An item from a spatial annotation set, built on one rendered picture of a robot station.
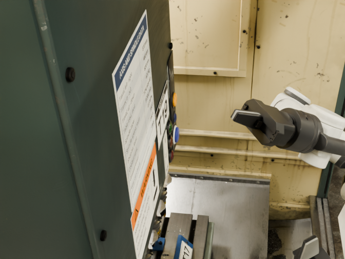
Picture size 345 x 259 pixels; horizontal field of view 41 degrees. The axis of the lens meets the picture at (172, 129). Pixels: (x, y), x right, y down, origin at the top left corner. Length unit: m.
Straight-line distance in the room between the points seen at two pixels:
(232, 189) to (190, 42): 0.65
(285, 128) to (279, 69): 0.69
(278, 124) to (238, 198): 1.01
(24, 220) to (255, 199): 1.51
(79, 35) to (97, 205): 0.16
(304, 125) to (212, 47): 0.67
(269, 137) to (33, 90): 0.64
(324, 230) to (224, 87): 0.66
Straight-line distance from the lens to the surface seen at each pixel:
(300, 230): 2.03
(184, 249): 1.57
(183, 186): 1.92
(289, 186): 1.94
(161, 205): 1.33
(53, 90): 0.35
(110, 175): 0.48
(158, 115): 0.71
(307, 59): 1.60
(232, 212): 1.88
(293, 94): 1.29
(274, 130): 0.91
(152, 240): 1.25
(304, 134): 0.98
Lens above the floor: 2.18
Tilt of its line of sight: 37 degrees down
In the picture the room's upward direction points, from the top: 3 degrees counter-clockwise
